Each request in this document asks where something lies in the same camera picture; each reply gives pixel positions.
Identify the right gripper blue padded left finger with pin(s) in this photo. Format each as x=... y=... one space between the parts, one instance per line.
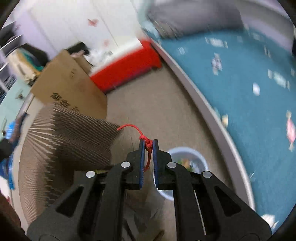
x=91 y=209

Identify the blue bag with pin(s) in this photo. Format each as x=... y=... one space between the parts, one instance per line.
x=8 y=144

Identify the teal quilted bed cover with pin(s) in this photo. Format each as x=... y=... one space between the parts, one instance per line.
x=249 y=79

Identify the red covered bench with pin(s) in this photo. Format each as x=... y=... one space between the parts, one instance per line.
x=126 y=68

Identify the brown polka dot tablecloth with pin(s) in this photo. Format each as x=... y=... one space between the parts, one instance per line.
x=58 y=143

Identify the large cardboard box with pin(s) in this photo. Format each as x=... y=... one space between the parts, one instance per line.
x=64 y=82

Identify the white trash bin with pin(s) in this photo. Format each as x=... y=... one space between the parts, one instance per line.
x=190 y=158

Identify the white plastic bag on bench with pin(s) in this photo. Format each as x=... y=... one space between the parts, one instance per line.
x=97 y=57

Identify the hanging folded clothes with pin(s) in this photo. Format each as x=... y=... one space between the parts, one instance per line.
x=28 y=62

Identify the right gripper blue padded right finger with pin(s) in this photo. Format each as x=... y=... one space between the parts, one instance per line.
x=205 y=208

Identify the grey folded duvet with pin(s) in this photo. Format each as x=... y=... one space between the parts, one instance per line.
x=175 y=19

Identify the white bed frame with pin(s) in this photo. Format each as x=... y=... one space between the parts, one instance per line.
x=228 y=150

